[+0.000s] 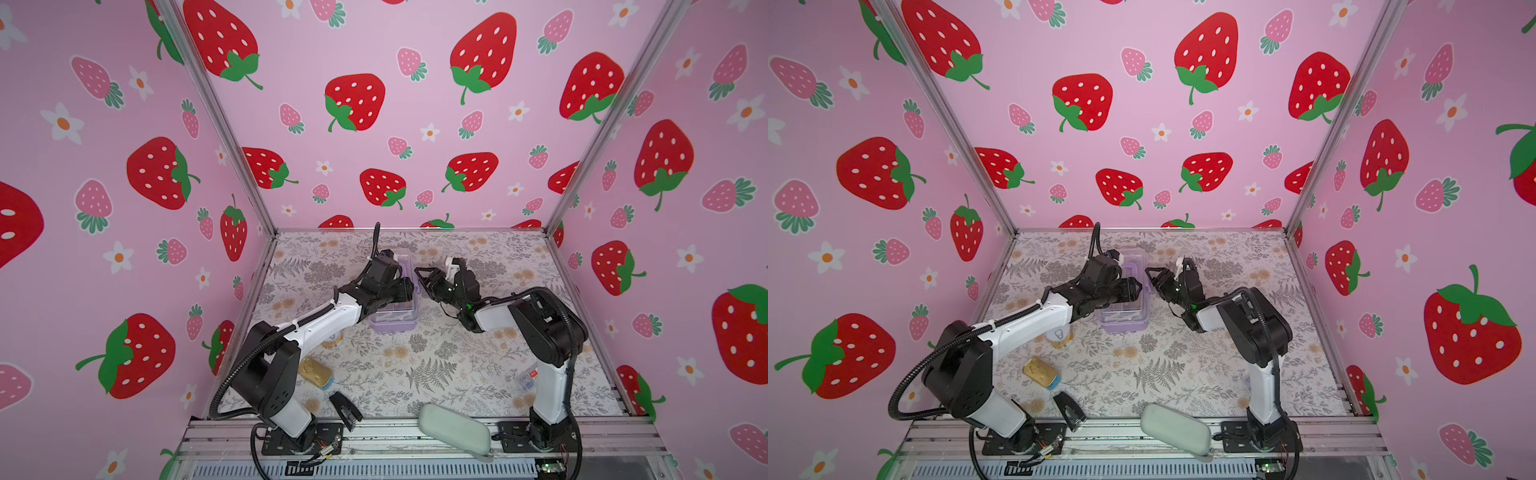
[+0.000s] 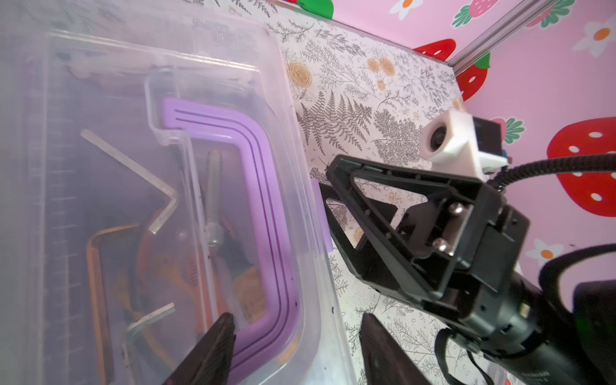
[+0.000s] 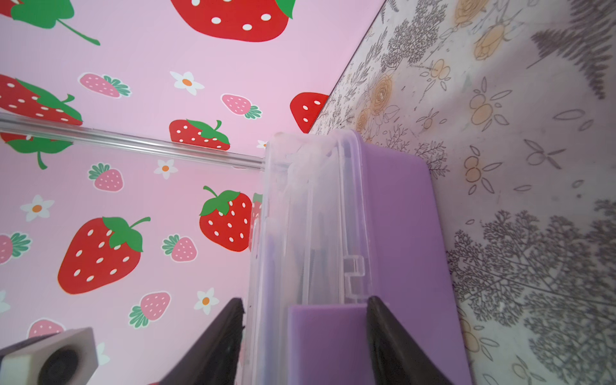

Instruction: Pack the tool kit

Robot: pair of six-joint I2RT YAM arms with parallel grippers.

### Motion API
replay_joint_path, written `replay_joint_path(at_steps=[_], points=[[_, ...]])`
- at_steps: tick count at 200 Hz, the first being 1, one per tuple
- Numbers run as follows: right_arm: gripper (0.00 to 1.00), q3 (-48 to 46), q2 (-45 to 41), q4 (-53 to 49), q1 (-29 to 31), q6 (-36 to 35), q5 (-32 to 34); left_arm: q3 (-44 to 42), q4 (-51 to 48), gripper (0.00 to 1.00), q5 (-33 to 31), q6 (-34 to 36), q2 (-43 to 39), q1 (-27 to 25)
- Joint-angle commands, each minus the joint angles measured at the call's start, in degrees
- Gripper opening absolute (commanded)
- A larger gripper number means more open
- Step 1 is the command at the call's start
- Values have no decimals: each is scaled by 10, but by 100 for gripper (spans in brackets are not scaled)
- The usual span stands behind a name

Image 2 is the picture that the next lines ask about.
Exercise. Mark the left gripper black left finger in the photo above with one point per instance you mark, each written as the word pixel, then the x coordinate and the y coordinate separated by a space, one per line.
pixel 210 360

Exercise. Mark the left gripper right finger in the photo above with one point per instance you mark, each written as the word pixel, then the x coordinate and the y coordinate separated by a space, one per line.
pixel 385 362

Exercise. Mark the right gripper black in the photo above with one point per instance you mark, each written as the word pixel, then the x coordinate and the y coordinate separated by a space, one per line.
pixel 481 284

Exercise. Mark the orange handled long-nose pliers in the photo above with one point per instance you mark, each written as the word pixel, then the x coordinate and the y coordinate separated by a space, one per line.
pixel 133 272

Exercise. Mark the purple plastic tool box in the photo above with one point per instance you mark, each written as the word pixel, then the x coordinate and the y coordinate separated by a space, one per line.
pixel 109 110

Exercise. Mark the large orange handled screwdriver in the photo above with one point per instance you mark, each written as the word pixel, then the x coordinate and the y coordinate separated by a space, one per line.
pixel 246 280

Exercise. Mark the pink hex key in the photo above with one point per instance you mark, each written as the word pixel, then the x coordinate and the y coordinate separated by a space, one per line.
pixel 133 331

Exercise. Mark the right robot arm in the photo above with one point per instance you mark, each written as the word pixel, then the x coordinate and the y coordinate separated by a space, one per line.
pixel 592 317

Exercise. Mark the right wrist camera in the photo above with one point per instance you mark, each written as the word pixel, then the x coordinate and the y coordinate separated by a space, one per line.
pixel 461 144

